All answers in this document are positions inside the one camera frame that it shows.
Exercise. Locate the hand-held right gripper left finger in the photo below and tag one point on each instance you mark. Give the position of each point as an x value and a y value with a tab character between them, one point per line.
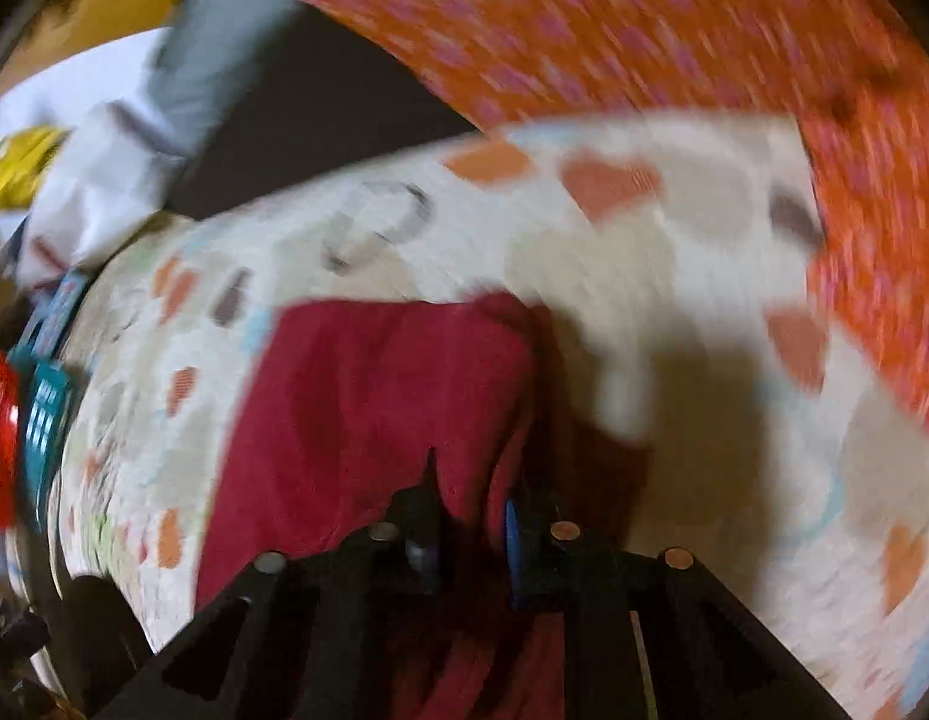
425	540

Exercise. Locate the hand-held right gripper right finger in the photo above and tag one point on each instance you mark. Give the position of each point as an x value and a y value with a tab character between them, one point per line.
515	555

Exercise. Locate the dark red garment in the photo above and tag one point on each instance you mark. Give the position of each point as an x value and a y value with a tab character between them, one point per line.
374	405

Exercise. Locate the quilted heart pattern blanket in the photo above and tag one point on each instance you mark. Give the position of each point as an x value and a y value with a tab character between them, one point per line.
696	255

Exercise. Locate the teal box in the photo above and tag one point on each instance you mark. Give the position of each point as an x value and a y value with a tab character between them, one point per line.
46	442

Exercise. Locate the blue printed box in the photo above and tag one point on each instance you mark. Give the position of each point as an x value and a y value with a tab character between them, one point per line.
56	315

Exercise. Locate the white paper bag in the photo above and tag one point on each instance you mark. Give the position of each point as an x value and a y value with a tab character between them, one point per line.
97	180

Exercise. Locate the grey pillow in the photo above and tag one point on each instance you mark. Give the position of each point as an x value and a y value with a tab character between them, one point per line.
209	52

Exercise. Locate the orange floral cloth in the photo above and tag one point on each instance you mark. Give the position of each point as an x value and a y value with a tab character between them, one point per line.
621	15

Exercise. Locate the yellow packet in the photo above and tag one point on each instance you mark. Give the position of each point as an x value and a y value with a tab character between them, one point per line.
18	165

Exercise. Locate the white cloth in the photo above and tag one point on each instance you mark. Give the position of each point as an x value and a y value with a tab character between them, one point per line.
59	82

